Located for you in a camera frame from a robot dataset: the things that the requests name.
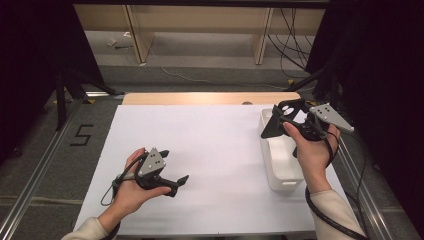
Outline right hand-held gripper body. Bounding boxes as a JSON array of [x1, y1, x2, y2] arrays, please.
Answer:
[[297, 103, 355, 142]]

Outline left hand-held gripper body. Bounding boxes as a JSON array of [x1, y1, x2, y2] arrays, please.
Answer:
[[134, 147, 179, 193]]

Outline white plastic bin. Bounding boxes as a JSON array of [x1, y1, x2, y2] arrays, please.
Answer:
[[258, 107, 308, 192]]

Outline person's left hand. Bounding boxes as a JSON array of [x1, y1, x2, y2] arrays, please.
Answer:
[[107, 147, 173, 222]]

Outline person's right hand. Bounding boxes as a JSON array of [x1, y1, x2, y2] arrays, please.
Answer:
[[282, 121, 342, 195]]

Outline black metal stand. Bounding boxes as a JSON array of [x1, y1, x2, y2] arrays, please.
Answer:
[[54, 71, 126, 132], [284, 64, 341, 131]]

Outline white board sheet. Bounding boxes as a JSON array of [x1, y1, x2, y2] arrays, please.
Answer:
[[74, 103, 362, 237]]

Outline dark curtain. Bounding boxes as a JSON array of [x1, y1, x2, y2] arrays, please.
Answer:
[[0, 0, 104, 164], [306, 0, 424, 231]]

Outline beige wooden shelf unit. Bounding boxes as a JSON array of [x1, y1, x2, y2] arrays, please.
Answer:
[[73, 3, 326, 66]]

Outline left hand-held gripper cable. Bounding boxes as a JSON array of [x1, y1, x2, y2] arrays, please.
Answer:
[[100, 152, 149, 207]]

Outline hand-held gripper cable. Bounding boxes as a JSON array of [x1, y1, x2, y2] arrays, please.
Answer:
[[100, 152, 149, 207], [304, 131, 369, 240]]

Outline black floor cable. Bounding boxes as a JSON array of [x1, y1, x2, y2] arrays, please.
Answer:
[[343, 129, 374, 240]]

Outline aluminium floor rail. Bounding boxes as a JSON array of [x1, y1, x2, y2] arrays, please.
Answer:
[[0, 91, 116, 240], [313, 101, 396, 240]]

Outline thin white floor cable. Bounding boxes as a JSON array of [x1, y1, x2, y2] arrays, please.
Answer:
[[146, 44, 289, 91]]

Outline bundle of black cables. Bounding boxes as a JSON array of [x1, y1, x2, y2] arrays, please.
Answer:
[[268, 8, 316, 79]]

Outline right hand-held gripper cable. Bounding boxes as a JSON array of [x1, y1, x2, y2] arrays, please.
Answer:
[[304, 131, 369, 240]]

